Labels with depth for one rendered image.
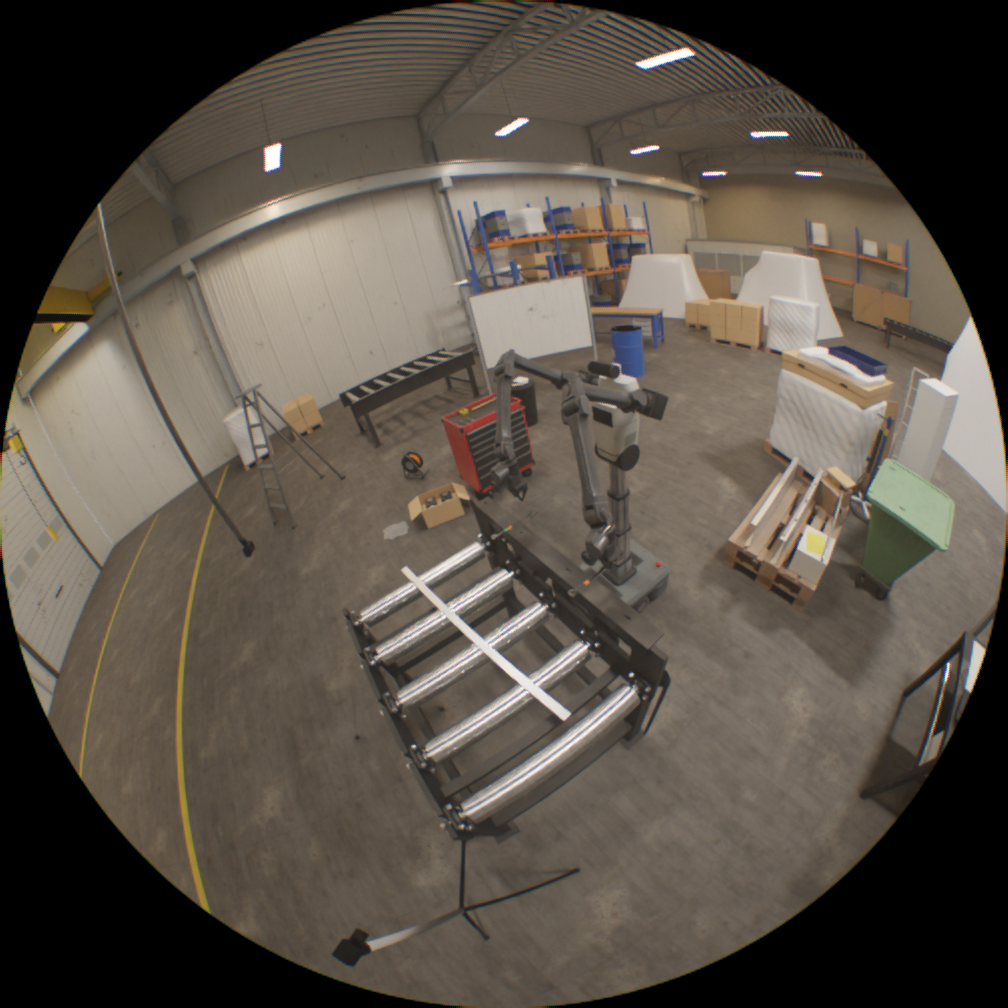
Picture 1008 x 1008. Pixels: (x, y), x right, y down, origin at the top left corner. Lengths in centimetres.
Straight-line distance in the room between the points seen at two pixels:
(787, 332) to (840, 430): 523
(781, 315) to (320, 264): 1146
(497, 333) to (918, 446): 558
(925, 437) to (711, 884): 376
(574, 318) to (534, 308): 67
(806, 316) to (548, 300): 562
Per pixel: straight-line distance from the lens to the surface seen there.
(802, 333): 887
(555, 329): 591
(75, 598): 1158
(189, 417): 1148
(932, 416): 402
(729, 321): 921
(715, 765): 242
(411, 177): 1180
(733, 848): 244
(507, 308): 570
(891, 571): 334
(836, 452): 409
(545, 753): 142
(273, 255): 1120
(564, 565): 150
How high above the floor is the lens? 229
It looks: 37 degrees down
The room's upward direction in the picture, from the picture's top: 15 degrees counter-clockwise
